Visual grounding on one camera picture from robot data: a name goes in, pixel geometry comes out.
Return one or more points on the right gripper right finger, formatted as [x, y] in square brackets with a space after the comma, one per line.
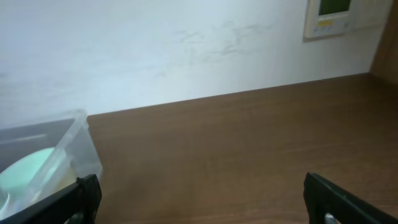
[326, 202]

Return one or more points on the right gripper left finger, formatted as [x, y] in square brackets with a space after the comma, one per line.
[77, 203]

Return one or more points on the yellow small bowl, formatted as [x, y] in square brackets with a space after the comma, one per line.
[67, 179]

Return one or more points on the mint green small bowl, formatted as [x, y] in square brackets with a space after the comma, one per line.
[31, 179]

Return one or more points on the clear plastic storage container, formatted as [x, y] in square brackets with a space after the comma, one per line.
[67, 132]

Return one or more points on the white wall control panel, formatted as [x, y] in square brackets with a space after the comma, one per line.
[327, 18]

